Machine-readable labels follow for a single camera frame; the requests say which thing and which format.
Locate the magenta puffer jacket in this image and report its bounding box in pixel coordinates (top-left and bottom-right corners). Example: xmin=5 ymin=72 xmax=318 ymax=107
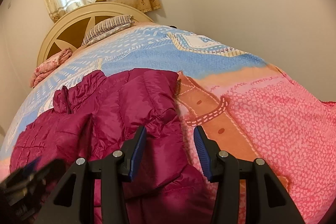
xmin=10 ymin=69 xmax=213 ymax=223

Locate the blue and pink bedspread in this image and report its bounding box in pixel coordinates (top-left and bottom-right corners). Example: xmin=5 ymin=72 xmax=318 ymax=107
xmin=1 ymin=25 xmax=335 ymax=223

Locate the folded pink floral blanket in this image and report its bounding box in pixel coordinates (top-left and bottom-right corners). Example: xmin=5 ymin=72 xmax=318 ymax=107
xmin=29 ymin=48 xmax=73 ymax=88

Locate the cream wooden headboard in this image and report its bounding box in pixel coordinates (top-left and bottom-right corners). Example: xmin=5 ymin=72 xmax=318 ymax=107
xmin=37 ymin=2 xmax=153 ymax=65

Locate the striped pillow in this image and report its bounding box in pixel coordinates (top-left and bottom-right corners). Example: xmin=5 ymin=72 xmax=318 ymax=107
xmin=81 ymin=15 xmax=134 ymax=46

